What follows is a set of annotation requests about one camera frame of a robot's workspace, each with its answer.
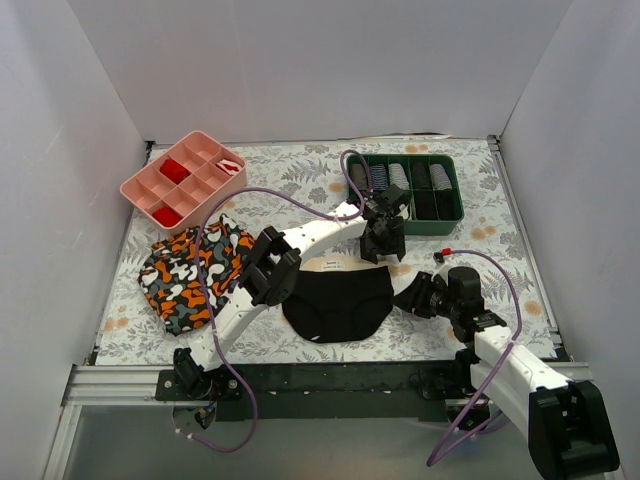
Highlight red rolled garment front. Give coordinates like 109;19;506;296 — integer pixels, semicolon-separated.
152;206;183;229

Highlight grey white rolled socks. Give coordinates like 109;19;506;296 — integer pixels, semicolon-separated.
388;163;410;190

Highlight black underwear beige waistband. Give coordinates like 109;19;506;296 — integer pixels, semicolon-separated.
282;257;394;344

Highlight red white rolled garment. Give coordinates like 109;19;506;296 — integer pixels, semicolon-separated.
215;158;242;176

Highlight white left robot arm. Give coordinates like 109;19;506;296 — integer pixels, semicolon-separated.
173;185;411;400

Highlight floral fern table mat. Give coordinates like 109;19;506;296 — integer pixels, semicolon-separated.
95;140;555;366

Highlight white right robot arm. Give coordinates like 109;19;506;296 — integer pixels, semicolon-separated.
394;266;620;479

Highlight pink compartment tray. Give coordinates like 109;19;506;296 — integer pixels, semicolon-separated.
120;131;248;235

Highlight red rolled garment back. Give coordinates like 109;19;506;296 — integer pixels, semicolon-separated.
159;158;191;184

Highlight blue striped rolled socks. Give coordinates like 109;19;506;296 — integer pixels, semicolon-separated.
369;164;390;191

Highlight aluminium frame rail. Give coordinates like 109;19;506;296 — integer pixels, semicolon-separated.
42;362;626;480

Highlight black rolled socks back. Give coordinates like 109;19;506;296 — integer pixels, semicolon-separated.
411;162;431;190

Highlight white patterned rolled socks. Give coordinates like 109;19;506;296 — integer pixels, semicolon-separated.
429;163;453;190

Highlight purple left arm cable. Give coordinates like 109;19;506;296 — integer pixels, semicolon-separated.
172;149;376;454

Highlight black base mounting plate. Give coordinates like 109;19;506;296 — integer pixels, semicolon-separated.
154;360;472;422

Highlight orange camouflage patterned garment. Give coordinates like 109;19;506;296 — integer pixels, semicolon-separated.
137;215;255;336

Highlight grey brown rolled socks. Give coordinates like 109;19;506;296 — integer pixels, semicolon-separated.
349;163;369;191

